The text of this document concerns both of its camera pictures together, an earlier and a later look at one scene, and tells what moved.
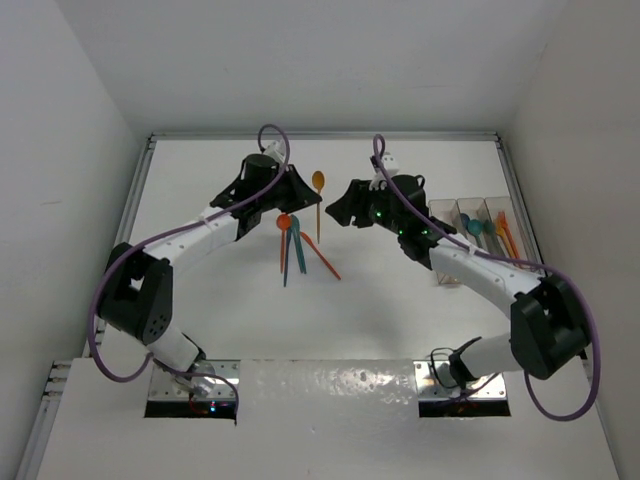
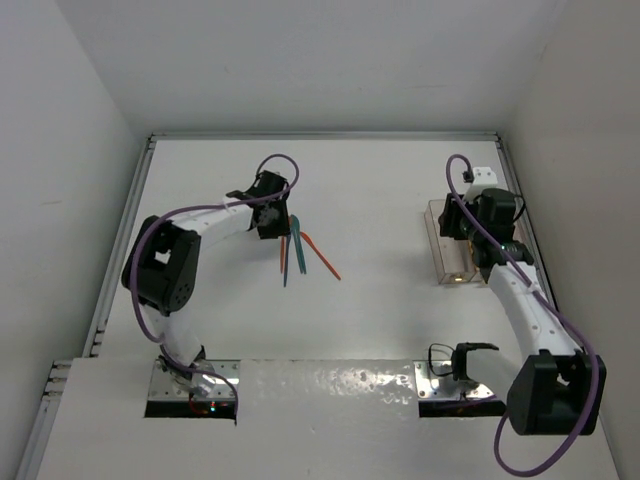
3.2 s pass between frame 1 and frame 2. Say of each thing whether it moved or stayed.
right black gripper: moved
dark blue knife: stayed
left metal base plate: stayed
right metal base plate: stayed
